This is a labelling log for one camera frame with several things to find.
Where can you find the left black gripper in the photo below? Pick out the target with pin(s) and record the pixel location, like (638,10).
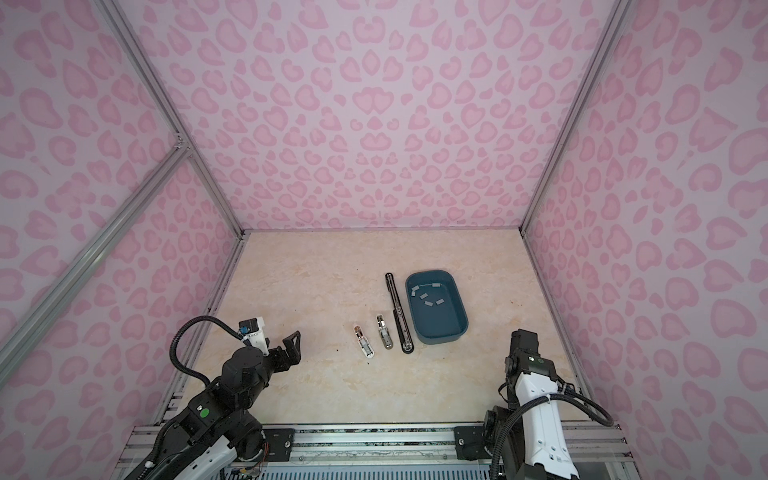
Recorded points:
(293,352)

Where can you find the pink small stapler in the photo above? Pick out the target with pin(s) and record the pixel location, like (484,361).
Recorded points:
(363,342)

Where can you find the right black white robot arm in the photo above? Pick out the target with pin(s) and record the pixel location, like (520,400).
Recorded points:
(526,439)

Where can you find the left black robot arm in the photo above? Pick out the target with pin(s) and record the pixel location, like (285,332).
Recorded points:
(216,427)

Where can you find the teal plastic tray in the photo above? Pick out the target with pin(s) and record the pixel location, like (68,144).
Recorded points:
(437,324)

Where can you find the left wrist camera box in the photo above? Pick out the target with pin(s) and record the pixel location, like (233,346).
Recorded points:
(253,334)

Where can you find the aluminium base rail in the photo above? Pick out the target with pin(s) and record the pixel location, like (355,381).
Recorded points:
(386,451)

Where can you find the aluminium frame diagonal bar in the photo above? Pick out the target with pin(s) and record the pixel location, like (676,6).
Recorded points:
(40,318)

